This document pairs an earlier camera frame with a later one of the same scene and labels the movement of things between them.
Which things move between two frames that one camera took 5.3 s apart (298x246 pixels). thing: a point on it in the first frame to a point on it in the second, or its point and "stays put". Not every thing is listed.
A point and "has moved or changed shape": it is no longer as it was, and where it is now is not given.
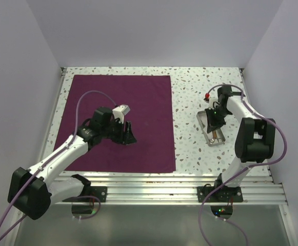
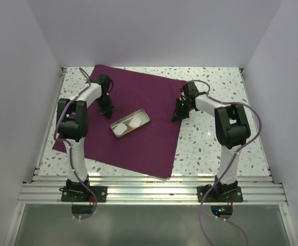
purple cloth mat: [150, 119] has moved or changed shape
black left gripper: [125, 137] to [107, 111]
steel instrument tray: [215, 137] to [130, 123]
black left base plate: [99, 192] stays put
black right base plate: [223, 194] stays put
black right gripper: [213, 124] to [178, 115]
